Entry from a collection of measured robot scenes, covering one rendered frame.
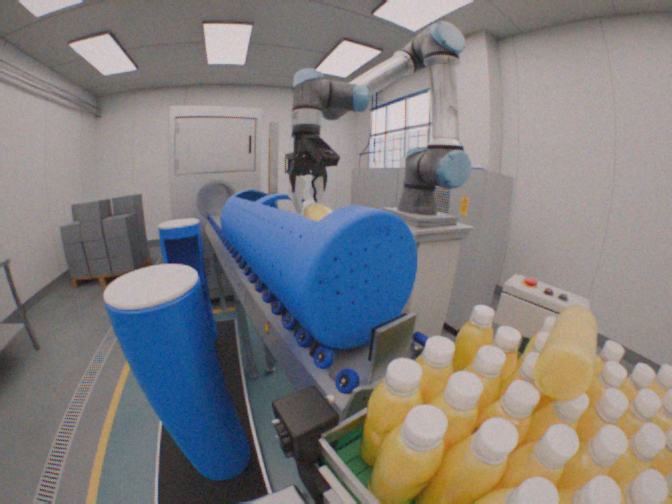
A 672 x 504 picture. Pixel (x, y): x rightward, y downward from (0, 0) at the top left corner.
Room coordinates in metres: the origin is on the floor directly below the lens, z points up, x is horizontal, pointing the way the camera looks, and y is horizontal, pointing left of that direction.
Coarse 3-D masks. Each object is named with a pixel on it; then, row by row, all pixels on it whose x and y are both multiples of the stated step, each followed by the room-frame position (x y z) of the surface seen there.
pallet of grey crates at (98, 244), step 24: (96, 216) 2.24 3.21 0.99; (120, 216) 2.50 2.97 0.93; (72, 240) 2.04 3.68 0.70; (96, 240) 2.22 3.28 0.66; (120, 240) 2.39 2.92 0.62; (144, 240) 3.02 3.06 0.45; (72, 264) 1.99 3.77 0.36; (96, 264) 2.18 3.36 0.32; (120, 264) 2.35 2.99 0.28; (144, 264) 2.82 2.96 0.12
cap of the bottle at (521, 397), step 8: (512, 384) 0.15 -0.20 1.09; (520, 384) 0.15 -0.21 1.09; (528, 384) 0.14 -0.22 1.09; (512, 392) 0.14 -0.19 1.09; (520, 392) 0.13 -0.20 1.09; (528, 392) 0.13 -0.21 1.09; (536, 392) 0.13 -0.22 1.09; (504, 400) 0.14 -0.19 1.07; (512, 400) 0.13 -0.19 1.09; (520, 400) 0.12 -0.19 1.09; (528, 400) 0.12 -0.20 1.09; (536, 400) 0.12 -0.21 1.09; (512, 408) 0.13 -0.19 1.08; (520, 408) 0.12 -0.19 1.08; (528, 408) 0.11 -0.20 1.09
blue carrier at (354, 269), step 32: (256, 192) 1.14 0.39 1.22; (224, 224) 0.94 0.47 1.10; (256, 224) 0.60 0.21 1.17; (288, 224) 0.48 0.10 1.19; (320, 224) 0.41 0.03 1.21; (352, 224) 0.38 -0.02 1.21; (384, 224) 0.42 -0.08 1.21; (256, 256) 0.54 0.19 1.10; (288, 256) 0.40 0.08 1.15; (320, 256) 0.35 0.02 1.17; (352, 256) 0.38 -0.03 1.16; (384, 256) 0.43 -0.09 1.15; (416, 256) 0.49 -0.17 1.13; (288, 288) 0.38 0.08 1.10; (320, 288) 0.35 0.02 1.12; (352, 288) 0.39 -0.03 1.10; (384, 288) 0.43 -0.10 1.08; (320, 320) 0.35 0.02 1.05; (352, 320) 0.39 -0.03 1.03; (384, 320) 0.44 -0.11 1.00
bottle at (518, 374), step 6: (516, 372) 0.19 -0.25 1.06; (522, 372) 0.18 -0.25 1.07; (510, 378) 0.19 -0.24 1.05; (516, 378) 0.18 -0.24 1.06; (522, 378) 0.17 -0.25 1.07; (528, 378) 0.17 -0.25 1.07; (504, 384) 0.19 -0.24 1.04; (510, 384) 0.18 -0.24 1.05; (534, 384) 0.16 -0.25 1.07; (504, 390) 0.18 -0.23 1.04; (540, 396) 0.15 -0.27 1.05; (540, 402) 0.14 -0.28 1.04; (534, 408) 0.14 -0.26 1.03
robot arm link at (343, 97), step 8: (336, 88) 0.60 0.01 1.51; (344, 88) 0.61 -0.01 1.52; (352, 88) 0.61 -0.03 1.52; (360, 88) 0.62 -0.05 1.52; (336, 96) 0.60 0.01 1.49; (344, 96) 0.61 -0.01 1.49; (352, 96) 0.61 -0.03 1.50; (360, 96) 0.62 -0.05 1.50; (368, 96) 0.63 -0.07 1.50; (328, 104) 0.62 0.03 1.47; (336, 104) 0.62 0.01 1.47; (344, 104) 0.62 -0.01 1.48; (352, 104) 0.63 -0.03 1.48; (360, 104) 0.63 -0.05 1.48; (336, 112) 0.69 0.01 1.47; (344, 112) 0.68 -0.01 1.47
